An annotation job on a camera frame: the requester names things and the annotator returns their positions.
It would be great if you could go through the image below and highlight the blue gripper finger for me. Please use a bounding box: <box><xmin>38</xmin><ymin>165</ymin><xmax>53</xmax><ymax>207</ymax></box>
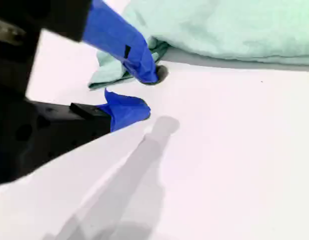
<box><xmin>41</xmin><ymin>0</ymin><xmax>169</xmax><ymax>86</ymax></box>
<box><xmin>35</xmin><ymin>87</ymin><xmax>152</xmax><ymax>161</ymax></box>

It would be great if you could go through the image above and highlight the pale green T-shirt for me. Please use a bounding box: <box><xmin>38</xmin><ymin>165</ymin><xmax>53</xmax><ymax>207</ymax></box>
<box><xmin>88</xmin><ymin>0</ymin><xmax>309</xmax><ymax>90</ymax></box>

